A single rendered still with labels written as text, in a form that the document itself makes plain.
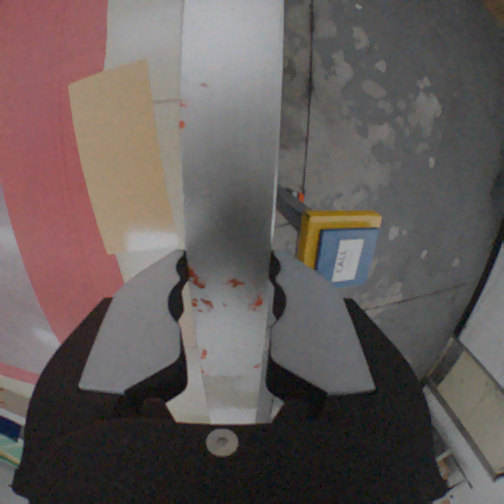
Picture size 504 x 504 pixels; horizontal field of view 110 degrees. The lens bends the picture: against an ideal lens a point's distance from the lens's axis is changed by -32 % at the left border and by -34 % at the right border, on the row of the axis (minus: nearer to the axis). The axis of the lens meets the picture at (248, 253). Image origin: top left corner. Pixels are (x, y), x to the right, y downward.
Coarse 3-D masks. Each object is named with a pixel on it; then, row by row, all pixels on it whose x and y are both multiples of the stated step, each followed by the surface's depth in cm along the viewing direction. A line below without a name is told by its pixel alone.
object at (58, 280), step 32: (0, 256) 14; (32, 256) 15; (64, 256) 15; (96, 256) 15; (0, 288) 16; (32, 288) 16; (64, 288) 16; (96, 288) 16; (0, 320) 17; (32, 320) 17; (64, 320) 17; (0, 352) 20; (32, 352) 19
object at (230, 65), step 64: (192, 0) 6; (256, 0) 6; (192, 64) 8; (256, 64) 8; (192, 128) 9; (256, 128) 9; (192, 192) 10; (256, 192) 10; (192, 256) 11; (256, 256) 11; (256, 320) 13; (256, 384) 16
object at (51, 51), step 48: (0, 0) 5; (48, 0) 7; (96, 0) 8; (0, 48) 7; (48, 48) 8; (96, 48) 9; (0, 96) 9; (48, 96) 10; (0, 144) 11; (48, 144) 11; (0, 192) 12; (48, 192) 13
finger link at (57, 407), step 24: (96, 312) 7; (72, 336) 6; (96, 336) 7; (72, 360) 6; (48, 384) 5; (72, 384) 5; (48, 408) 4; (72, 408) 4; (96, 408) 5; (120, 408) 5; (24, 432) 3; (48, 432) 4; (72, 432) 4; (24, 456) 3; (24, 480) 2
